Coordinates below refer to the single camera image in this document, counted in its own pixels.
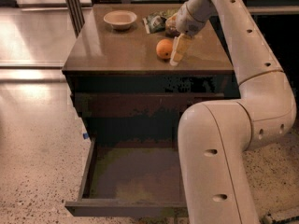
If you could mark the white power strip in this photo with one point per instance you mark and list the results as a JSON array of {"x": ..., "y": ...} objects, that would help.
[{"x": 289, "y": 216}]

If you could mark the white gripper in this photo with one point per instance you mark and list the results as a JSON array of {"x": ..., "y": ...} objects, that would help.
[{"x": 191, "y": 22}]

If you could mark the dark brown drawer cabinet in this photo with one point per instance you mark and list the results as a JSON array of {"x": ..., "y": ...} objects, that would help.
[{"x": 107, "y": 61}]

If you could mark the green chip bag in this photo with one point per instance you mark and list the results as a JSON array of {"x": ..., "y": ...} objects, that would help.
[{"x": 159, "y": 20}]

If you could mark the white paper bowl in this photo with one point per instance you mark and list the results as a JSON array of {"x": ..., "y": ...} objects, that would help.
[{"x": 120, "y": 19}]

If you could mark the orange fruit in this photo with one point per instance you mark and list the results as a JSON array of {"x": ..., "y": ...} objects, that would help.
[{"x": 164, "y": 49}]

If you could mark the blue tape piece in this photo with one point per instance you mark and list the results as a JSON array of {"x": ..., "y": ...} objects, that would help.
[{"x": 85, "y": 136}]

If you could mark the closed top drawer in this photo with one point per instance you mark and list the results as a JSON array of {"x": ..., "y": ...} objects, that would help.
[{"x": 125, "y": 105}]

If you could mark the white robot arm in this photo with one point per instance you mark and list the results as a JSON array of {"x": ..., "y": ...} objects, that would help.
[{"x": 212, "y": 135}]

